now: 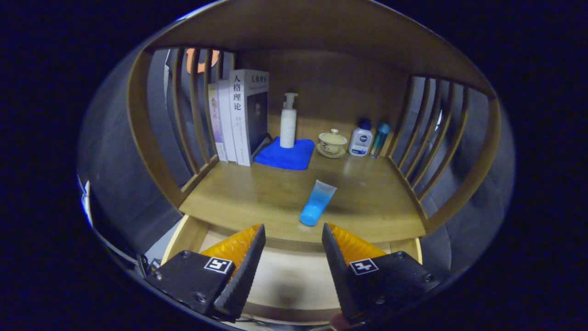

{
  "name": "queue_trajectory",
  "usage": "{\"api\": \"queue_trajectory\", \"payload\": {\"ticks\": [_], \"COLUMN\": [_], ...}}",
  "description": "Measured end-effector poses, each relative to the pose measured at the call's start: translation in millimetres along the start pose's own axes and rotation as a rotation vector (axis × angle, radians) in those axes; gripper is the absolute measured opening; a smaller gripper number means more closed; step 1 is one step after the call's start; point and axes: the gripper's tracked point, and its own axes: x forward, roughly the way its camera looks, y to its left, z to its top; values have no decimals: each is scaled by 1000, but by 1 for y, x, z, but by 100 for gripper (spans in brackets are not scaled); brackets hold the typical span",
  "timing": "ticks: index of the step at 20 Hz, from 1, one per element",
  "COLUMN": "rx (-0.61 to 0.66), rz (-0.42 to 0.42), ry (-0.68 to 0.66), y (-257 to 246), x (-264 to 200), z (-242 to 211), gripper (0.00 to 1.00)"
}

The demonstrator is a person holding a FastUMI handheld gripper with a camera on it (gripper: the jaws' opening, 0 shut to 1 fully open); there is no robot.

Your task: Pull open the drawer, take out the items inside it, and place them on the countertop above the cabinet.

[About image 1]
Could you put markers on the brown wooden drawer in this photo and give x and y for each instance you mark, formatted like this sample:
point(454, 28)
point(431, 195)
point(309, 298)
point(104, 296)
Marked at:
point(294, 276)

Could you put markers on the teal slim bottle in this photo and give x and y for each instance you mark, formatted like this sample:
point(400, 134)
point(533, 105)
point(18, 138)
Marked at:
point(379, 140)

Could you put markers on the blue squeeze tube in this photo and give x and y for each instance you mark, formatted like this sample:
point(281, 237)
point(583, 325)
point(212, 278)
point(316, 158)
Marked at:
point(317, 204)

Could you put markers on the thin pink book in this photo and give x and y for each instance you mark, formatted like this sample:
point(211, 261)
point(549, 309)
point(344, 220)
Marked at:
point(216, 124)

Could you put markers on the thin white book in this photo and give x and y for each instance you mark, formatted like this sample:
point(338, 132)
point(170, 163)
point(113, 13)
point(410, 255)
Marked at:
point(226, 124)

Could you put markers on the wooden countertop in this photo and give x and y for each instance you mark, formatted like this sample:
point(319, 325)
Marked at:
point(257, 197)

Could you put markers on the blue folded cloth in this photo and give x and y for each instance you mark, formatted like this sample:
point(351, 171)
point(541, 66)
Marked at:
point(285, 158)

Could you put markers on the beige lidded teacup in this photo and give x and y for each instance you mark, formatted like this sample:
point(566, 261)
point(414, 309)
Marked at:
point(331, 143)

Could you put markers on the thick white and dark book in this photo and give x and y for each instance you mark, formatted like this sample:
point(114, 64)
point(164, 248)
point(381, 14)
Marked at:
point(245, 119)

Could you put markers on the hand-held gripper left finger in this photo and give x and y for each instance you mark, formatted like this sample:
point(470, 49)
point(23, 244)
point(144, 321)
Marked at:
point(241, 276)

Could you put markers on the white pump bottle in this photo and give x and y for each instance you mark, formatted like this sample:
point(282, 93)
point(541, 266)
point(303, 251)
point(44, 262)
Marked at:
point(288, 126)

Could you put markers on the white lotion bottle blue cap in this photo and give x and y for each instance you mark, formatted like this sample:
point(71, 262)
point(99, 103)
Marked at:
point(360, 140)

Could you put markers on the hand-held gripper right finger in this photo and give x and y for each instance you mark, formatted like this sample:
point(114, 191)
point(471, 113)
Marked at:
point(340, 276)

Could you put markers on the brown wooden cabinet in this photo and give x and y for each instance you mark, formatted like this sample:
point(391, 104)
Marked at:
point(330, 82)

